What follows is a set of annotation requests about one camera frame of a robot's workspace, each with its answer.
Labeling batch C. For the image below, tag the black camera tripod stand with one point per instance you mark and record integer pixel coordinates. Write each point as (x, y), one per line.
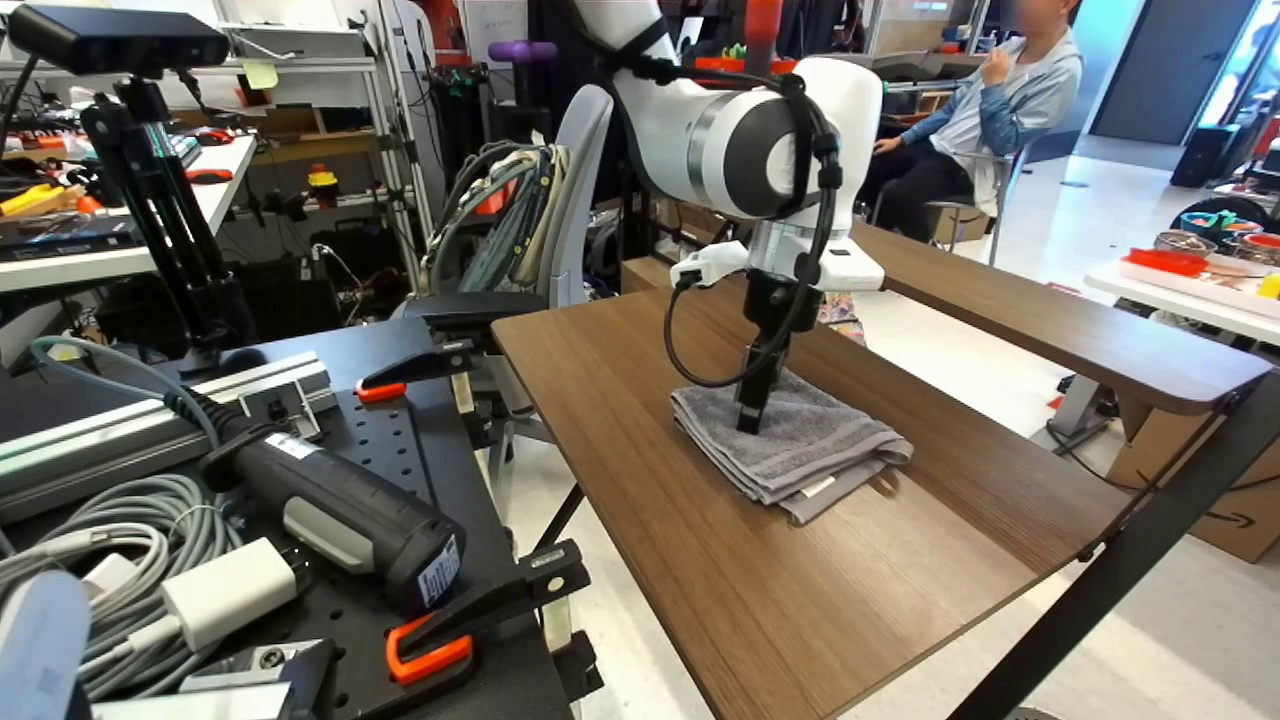
(131, 135)

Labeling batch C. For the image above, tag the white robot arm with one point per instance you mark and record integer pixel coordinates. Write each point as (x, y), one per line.
(781, 153)

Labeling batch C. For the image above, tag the white side table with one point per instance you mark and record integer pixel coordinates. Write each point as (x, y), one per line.
(1209, 291)

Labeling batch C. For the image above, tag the black camera on stand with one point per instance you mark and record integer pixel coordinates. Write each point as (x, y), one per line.
(92, 42)

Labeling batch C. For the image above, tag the white power adapter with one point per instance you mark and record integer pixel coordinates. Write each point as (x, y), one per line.
(231, 594)

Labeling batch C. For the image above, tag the grey towel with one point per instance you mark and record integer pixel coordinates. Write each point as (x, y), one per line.
(810, 450)

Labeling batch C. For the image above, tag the wooden raised shelf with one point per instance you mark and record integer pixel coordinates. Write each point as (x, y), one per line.
(1140, 359)

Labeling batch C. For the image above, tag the grey office chair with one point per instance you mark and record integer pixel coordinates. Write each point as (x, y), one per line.
(517, 225)

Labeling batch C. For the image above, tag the seated person in blue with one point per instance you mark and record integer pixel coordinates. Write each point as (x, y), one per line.
(1016, 93)

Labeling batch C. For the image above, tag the black handheld scanner tool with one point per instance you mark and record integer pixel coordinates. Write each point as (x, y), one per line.
(356, 521)

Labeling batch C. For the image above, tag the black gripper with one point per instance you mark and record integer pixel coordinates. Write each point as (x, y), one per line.
(773, 307)

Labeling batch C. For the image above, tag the aluminium extrusion rail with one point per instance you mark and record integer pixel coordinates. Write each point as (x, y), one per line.
(71, 460)

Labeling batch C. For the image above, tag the black orange bar clamp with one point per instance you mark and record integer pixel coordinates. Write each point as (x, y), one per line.
(438, 643)

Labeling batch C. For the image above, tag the black perforated board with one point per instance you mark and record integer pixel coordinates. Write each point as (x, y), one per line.
(508, 679)

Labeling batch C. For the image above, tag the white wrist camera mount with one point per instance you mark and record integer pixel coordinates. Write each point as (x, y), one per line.
(784, 255)

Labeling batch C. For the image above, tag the black table leg frame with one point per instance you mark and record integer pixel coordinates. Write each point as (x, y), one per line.
(1150, 534)

